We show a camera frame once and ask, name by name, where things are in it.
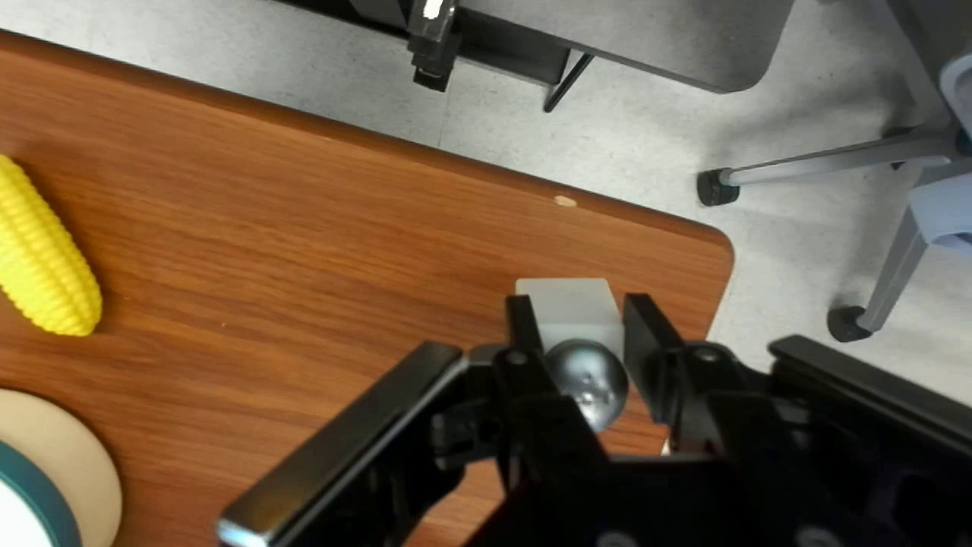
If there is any grey metal stand leg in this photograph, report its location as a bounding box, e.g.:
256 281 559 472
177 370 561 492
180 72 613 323
691 124 964 210
822 207 933 347

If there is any yellow toy corn cob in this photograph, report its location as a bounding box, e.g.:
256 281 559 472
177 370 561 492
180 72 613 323
0 152 106 340

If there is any light blue plastic cover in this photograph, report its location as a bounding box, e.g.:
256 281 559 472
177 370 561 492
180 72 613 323
905 52 972 251

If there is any white salt shaker metal cap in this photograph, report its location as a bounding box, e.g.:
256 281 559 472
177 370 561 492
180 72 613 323
512 277 636 436

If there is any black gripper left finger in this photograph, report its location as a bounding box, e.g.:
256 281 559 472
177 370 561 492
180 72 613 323
216 293 613 547

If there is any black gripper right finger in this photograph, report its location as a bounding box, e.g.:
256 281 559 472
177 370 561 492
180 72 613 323
619 293 972 492

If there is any white bowl teal band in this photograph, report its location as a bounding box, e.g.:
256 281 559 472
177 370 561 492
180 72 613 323
0 387 126 547

